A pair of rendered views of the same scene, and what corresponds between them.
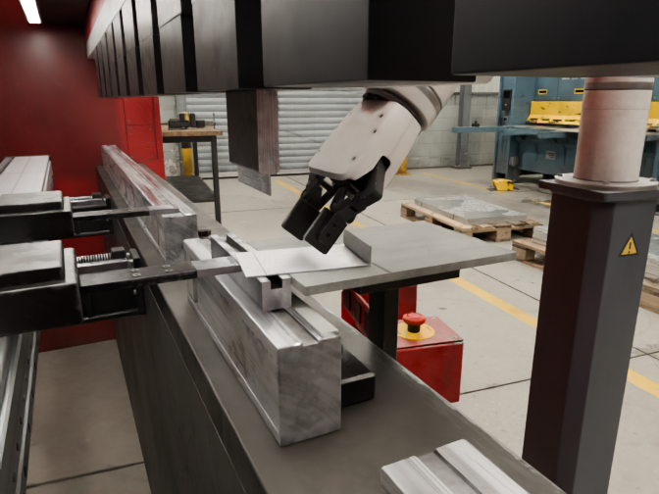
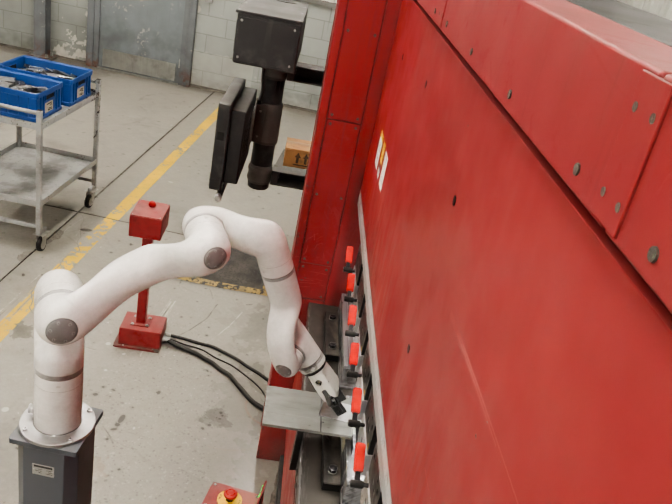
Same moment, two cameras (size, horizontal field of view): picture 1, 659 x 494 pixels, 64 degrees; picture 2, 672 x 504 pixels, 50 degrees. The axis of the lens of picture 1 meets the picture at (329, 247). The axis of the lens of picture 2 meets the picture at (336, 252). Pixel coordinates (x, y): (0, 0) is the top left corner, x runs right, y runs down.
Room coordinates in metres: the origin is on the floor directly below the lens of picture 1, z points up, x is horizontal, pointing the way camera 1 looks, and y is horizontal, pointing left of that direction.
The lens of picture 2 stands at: (2.23, 0.54, 2.37)
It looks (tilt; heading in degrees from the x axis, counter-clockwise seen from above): 26 degrees down; 201
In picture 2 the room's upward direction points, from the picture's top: 12 degrees clockwise
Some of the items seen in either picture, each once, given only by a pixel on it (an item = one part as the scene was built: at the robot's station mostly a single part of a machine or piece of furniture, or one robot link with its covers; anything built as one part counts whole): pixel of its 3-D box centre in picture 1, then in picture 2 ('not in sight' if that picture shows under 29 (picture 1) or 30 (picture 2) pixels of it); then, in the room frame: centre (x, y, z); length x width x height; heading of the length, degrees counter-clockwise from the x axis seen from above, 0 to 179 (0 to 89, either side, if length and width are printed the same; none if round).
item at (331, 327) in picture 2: not in sight; (331, 335); (0.02, -0.24, 0.89); 0.30 x 0.05 x 0.03; 26
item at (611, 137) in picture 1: (610, 137); (58, 395); (1.08, -0.57, 1.09); 0.19 x 0.19 x 0.18
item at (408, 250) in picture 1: (377, 250); (308, 411); (0.60, -0.06, 1.00); 0.26 x 0.18 x 0.01; 116
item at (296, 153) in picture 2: not in sight; (302, 152); (-1.35, -1.13, 1.04); 0.30 x 0.26 x 0.12; 20
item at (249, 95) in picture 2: not in sight; (235, 132); (-0.30, -0.96, 1.42); 0.45 x 0.12 x 0.36; 25
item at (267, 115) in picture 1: (251, 140); not in sight; (0.53, 0.08, 1.13); 0.10 x 0.02 x 0.10; 26
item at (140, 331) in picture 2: not in sight; (145, 275); (-0.52, -1.53, 0.41); 0.25 x 0.20 x 0.83; 116
